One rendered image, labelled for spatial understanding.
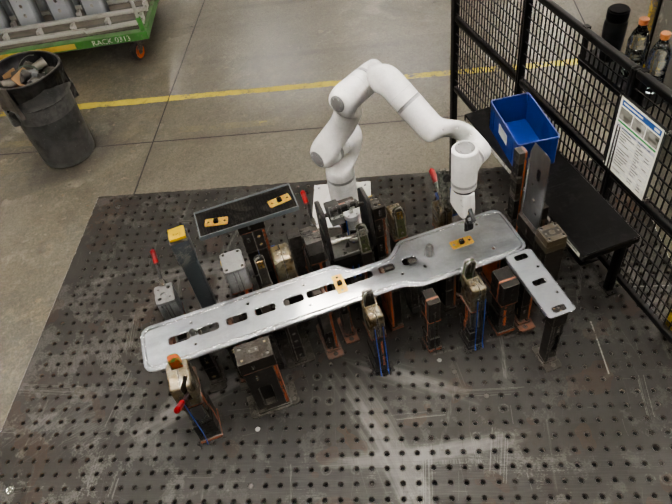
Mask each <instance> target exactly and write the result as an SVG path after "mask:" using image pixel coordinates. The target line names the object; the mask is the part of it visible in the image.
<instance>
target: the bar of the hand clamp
mask: <svg viewBox="0 0 672 504"><path fill-rule="evenodd" d="M437 179H438V192H439V204H440V205H441V207H442V213H443V212H444V204H443V201H445V200H446V201H447V204H448V207H447V208H448V209H449V210H451V203H450V185H449V181H450V179H451V176H450V175H449V171H448V170H447V168H443V169H439V170H437Z"/></svg>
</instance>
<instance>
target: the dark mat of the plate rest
mask: <svg viewBox="0 0 672 504"><path fill-rule="evenodd" d="M286 193H288V194H289V196H290V197H291V200H289V201H287V202H285V203H282V204H280V205H278V206H275V207H273V208H270V206H269V205H268V203H267V202H268V201H270V200H272V199H275V198H277V197H279V196H282V195H284V194H286ZM295 206H297V205H296V202H295V200H294V197H293V195H292V193H291V190H290V188H289V186H288V185H287V186H284V187H281V188H277V189H274V190H271V191H268V192H265V193H262V194H258V195H255V196H252V197H249V198H246V199H242V200H239V201H236V202H233V203H230V204H226V205H223V206H220V207H217V208H214V209H210V210H207V211H204V212H201V213H198V214H195V216H196V220H197V224H198V228H199V232H200V236H204V235H207V234H210V233H213V232H217V231H220V230H223V229H226V228H229V227H232V226H235V225H239V224H242V223H245V222H248V221H251V220H254V219H257V218H261V217H264V216H267V215H270V214H273V213H276V212H279V211H282V210H286V209H289V208H292V207H295ZM226 216H227V217H228V224H225V225H218V226H211V227H205V220H206V219H212V218H219V217H226Z"/></svg>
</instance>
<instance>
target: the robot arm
mask: <svg viewBox="0 0 672 504"><path fill-rule="evenodd" d="M375 92H376V93H377V94H379V95H381V96H383V97H384V98H385V99H386V100H387V101H388V103H389V104H390V105H391V106H392V107H393V108H394V109H395V110H396V111H397V113H398V114H399V115H400V116H401V117H402V118H403V119H404V120H405V121H406V122H407V123H408V125H409V126H410V127H411V128H412V129H413V130H414V131H415V132H416V133H417V134H418V135H419V136H420V137H421V138H422V139H423V140H424V141H426V142H432V141H435V140H437V139H439V138H442V137H451V138H454V139H456V140H457V141H459V142H457V143H455V144H454V145H453V146H452V148H451V193H450V203H451V205H452V213H453V214H456V213H458V215H459V216H460V217H461V218H462V219H465V223H464V231H465V232H466V231H469V230H472V229H473V224H474V223H475V222H476V218H475V216H474V213H475V194H474V191H475V189H476V187H477V176H478V171H479V168H480V167H481V165H482V164H483V163H484V162H485V161H486V160H487V159H488V158H489V156H490V155H491V148H490V146H489V144H488V142H487V141H486V140H485V139H484V138H483V136H482V135H481V134H480V133H479V132H478V131H477V130H476V129H475V128H474V127H472V126H471V125H470V124H468V123H466V122H463V121H460V120H453V119H444V118H442V117H440V116H439V115H438V114H437V112H436V111H435V110H434V109H433V108H432V107H431V106H430V104H429V103H428V102H427V101H426V100H425V99H424V98H423V96H422V95H421V94H420V93H419V92H418V91H417V90H416V89H415V87H414V86H413V85H412V84H411V83H410V82H409V81H408V80H407V78H406V77H405V76H404V75H403V74H402V73H401V72H400V71H399V70H398V69H397V68H395V67H394V66H392V65H389V64H382V63H381V62H380V61H379V60H377V59H371V60H368V61H367V62H365V63H363V64H362V65H361V66H359V67H358V68H357V69H356V70H354V71H353V72H352V73H351V74H349V75H348V76H347V77H346V78H344V79H343V80H342V81H341V82H339V83H338V84H337V85H336V86H335V87H334V88H333V90H332V91H331V93H330V95H329V104H330V106H331V108H332V109H333V110H334V111H333V114H332V117H331V118H330V120H329V121H328V123H327V124H326V125H325V127H324V128H323V129H322V131H321V132H320V133H319V135H318V136H317V137H316V139H315V140H314V142H313V143H312V146H311V149H310V155H311V158H312V160H313V162H314V163H315V164H316V165H317V166H319V167H322V168H325V173H326V178H327V183H328V188H329V193H330V194H329V195H328V196H327V198H326V199H325V202H327V201H330V200H334V199H336V200H337V201H338V200H341V199H344V198H347V197H350V196H352V197H353V198H355V199H357V200H358V192H357V185H356V178H355V171H354V164H355V162H356V159H357V157H358V155H359V152H360V149H361V145H362V131H361V128H360V127H359V125H358V123H359V121H360V118H361V115H362V107H361V104H362V103H363V102H364V101H365V100H367V99H368V98H369V97H370V96H371V95H373V94H374V93H375ZM468 213H469V214H468ZM469 216H470V218H471V220H467V217H469Z"/></svg>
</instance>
